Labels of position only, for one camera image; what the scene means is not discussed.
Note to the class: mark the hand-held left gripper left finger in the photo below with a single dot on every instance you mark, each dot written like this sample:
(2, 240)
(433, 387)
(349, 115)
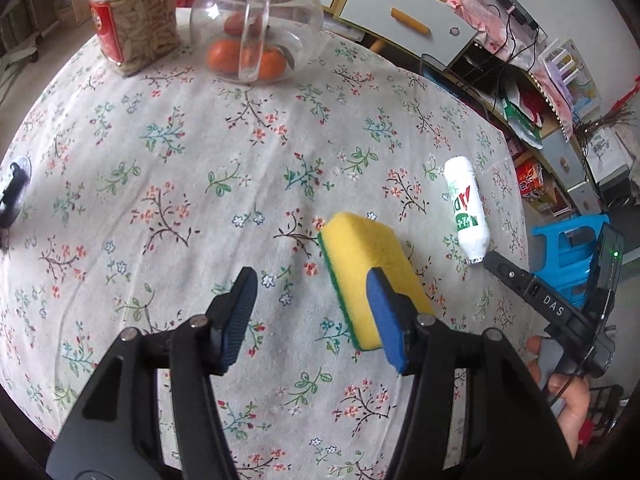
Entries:
(237, 320)

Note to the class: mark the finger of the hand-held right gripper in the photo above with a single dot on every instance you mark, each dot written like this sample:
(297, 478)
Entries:
(535, 292)

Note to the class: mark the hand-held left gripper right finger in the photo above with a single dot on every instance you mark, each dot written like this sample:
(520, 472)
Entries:
(390, 325)

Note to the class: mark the yellow green sponge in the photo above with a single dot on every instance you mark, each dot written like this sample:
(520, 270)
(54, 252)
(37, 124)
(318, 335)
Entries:
(360, 250)

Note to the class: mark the white green-label drink bottle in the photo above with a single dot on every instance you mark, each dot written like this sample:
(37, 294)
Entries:
(462, 195)

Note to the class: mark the person's right hand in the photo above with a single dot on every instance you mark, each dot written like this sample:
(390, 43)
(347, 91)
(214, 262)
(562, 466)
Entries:
(570, 405)

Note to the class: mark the blue plastic stool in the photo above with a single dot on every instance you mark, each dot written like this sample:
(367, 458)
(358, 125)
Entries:
(547, 232)

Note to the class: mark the colourful cardboard box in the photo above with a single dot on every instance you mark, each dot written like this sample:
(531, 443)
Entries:
(532, 182)

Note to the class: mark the floral tablecloth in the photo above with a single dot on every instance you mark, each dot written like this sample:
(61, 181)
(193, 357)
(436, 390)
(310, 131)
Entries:
(175, 185)

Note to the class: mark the green white bag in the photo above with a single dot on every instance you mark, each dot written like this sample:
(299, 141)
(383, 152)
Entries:
(517, 120)

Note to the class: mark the vase with dry branches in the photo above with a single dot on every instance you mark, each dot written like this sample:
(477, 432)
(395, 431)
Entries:
(607, 120)

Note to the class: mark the red cloth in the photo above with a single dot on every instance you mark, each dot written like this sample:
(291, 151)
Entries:
(532, 105)

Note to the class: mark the map poster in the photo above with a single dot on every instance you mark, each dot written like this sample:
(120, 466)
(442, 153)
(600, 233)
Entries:
(585, 80)

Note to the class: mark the orange fruit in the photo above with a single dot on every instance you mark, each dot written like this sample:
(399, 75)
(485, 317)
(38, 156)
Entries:
(274, 64)
(222, 57)

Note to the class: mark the black round object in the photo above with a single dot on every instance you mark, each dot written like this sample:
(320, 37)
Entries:
(12, 190)

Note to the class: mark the black power strip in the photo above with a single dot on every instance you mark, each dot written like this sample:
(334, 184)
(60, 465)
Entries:
(517, 7)

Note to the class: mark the red fruit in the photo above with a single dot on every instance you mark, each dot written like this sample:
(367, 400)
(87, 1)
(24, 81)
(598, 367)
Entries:
(235, 25)

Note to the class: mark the pink cloth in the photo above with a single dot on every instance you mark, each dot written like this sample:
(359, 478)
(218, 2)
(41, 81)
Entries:
(465, 0)

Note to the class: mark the seed jar red label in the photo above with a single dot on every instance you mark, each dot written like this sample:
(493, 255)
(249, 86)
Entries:
(145, 25)

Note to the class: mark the wooden shelf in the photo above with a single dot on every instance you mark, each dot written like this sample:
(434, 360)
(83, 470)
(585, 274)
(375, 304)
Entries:
(30, 5)

